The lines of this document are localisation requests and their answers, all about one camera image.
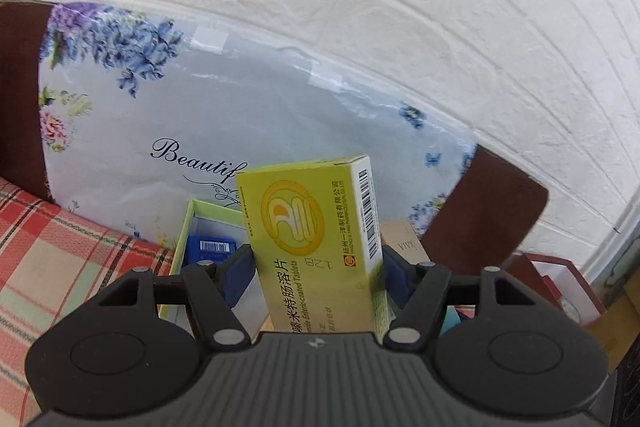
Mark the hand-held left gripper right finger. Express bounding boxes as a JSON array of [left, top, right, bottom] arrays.
[[382, 252, 540, 351]]

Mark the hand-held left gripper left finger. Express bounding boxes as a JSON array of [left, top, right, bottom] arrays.
[[97, 244, 258, 351]]

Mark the green cardboard box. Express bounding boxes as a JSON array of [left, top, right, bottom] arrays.
[[159, 199, 275, 334]]

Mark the yellow medicine box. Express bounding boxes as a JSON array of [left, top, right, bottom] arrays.
[[235, 155, 394, 339]]

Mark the tan cardboard box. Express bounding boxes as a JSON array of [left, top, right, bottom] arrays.
[[380, 221, 434, 268]]

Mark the light blue packet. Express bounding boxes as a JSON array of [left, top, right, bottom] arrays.
[[440, 307, 464, 334]]

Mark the brown gift box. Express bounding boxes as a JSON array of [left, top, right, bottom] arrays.
[[504, 251, 609, 329]]

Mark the floral plastic bag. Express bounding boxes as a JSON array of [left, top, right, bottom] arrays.
[[37, 2, 479, 254]]

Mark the plaid blanket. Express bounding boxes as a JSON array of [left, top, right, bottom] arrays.
[[0, 177, 177, 427]]

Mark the plain cardboard box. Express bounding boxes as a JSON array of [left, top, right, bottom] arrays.
[[585, 279, 640, 360]]

